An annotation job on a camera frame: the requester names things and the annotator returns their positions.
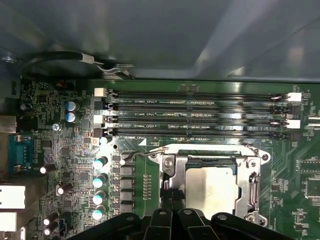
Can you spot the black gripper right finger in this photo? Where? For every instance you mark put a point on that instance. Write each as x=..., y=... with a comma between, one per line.
x=195, y=225

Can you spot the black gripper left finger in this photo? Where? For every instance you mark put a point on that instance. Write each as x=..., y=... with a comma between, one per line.
x=160, y=225

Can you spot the silver CPU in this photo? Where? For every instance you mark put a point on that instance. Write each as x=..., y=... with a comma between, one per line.
x=210, y=187

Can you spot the metal socket cover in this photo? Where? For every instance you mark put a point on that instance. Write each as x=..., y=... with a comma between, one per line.
x=243, y=185

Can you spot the metal locking lever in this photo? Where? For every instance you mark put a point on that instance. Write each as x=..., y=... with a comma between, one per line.
x=257, y=190
x=142, y=153

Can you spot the CPU socket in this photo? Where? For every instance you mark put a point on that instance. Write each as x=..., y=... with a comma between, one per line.
x=265, y=157

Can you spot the green motherboard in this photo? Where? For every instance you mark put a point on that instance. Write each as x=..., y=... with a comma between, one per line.
x=287, y=160

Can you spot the RAM slot black clips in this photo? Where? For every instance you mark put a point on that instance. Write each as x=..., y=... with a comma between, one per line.
x=175, y=108

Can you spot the RAM slot white clips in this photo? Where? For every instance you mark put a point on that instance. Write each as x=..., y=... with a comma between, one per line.
x=175, y=95

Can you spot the black PC case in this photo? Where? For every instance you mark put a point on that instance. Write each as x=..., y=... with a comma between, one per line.
x=150, y=37

